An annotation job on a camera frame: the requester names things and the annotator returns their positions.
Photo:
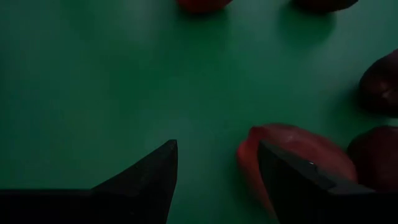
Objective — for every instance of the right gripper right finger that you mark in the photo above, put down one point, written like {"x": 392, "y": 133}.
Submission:
{"x": 311, "y": 199}

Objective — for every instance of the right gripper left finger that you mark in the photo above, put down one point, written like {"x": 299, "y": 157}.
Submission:
{"x": 124, "y": 199}

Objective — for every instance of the red bell pepper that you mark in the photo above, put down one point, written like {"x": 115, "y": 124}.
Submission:
{"x": 298, "y": 143}

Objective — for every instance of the dark red apple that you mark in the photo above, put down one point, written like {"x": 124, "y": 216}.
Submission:
{"x": 377, "y": 155}
{"x": 381, "y": 87}
{"x": 325, "y": 3}

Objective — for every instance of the red apple with yellow streaks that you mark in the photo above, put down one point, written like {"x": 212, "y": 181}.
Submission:
{"x": 202, "y": 3}

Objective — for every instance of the green table mat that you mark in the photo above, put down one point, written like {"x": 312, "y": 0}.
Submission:
{"x": 109, "y": 77}

